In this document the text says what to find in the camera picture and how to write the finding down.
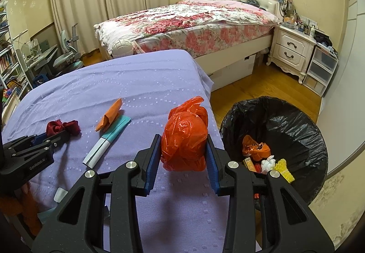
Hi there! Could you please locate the dark red cloth scrap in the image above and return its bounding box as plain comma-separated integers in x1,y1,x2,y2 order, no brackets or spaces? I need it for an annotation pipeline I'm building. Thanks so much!
46,120,81,137

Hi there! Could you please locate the white green tube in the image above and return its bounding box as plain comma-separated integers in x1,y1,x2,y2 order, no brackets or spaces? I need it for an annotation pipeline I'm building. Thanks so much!
54,188,68,203

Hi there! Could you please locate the teal white paper packet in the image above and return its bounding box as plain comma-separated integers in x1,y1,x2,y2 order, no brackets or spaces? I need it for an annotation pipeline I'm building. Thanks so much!
82,115,131,168

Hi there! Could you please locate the yellow foam fruit net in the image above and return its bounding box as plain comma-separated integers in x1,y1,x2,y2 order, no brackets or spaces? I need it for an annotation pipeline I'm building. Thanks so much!
274,159,295,184

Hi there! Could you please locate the orange paper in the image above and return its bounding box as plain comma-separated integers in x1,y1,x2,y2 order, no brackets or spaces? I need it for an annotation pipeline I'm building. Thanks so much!
95,98,123,132

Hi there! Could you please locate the orange foil snack wrapper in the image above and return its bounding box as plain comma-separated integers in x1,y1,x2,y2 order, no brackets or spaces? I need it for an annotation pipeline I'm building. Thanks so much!
242,135,271,162

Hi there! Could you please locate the orange plastic bag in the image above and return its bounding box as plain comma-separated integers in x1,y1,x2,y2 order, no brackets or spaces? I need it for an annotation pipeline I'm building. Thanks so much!
161,96,209,172

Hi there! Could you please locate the black lined trash bin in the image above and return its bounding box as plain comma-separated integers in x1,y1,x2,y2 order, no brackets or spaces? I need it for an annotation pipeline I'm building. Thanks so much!
220,96,329,204

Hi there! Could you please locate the light blue flat packet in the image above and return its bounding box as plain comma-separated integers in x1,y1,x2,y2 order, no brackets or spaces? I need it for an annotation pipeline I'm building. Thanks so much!
37,207,56,224

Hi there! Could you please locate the white crumpled tissue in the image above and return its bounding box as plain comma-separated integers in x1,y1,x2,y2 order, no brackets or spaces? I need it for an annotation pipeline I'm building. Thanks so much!
261,155,276,174

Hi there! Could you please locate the white bookshelf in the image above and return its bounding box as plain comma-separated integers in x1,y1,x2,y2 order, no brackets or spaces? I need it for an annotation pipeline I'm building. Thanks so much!
0,0,33,107

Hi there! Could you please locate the purple quilted bed cover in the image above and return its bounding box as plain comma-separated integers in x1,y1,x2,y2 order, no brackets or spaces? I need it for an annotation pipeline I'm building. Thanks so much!
1,49,259,253

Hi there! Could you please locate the grey desk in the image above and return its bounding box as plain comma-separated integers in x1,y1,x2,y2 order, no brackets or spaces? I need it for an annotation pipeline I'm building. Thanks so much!
16,45,59,86

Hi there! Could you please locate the grey green desk chair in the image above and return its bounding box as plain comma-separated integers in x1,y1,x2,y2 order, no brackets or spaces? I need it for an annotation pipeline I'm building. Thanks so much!
53,23,83,77

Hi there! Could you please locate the white storage box under bed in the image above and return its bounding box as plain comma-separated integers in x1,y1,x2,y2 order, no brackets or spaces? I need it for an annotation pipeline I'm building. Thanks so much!
210,54,256,91

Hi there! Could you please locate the plastic drawer unit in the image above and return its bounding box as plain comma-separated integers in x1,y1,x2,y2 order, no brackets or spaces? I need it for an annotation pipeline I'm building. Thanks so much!
302,44,338,97

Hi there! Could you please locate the white nightstand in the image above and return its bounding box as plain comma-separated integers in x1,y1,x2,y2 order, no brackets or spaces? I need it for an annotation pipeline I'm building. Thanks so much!
266,24,317,84

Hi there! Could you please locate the floral bedspread bed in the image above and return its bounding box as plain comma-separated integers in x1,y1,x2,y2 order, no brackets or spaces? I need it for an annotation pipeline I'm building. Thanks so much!
93,0,279,74

